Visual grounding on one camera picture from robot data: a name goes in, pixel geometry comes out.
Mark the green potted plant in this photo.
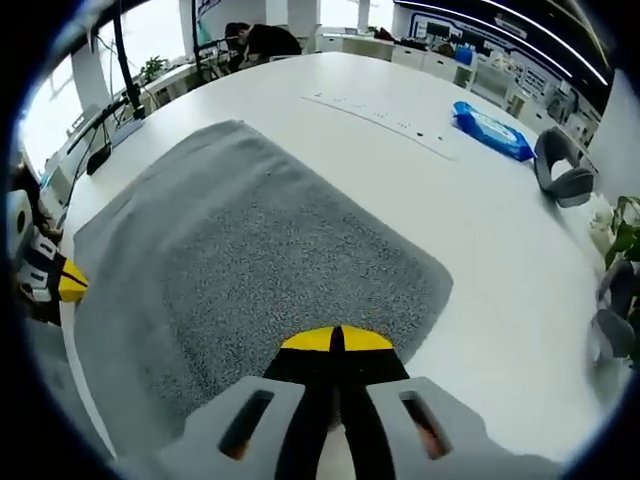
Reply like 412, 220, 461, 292
592, 194, 640, 321

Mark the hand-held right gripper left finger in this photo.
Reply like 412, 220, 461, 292
184, 326, 341, 480

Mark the grey towel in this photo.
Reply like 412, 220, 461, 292
73, 118, 455, 441

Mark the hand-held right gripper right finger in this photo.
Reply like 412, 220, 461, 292
339, 326, 501, 480

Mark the small green plant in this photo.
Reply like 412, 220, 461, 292
139, 55, 169, 84

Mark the blue wet wipes packet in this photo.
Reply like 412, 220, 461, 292
452, 100, 536, 162

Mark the white office chair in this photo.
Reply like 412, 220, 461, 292
470, 60, 516, 107

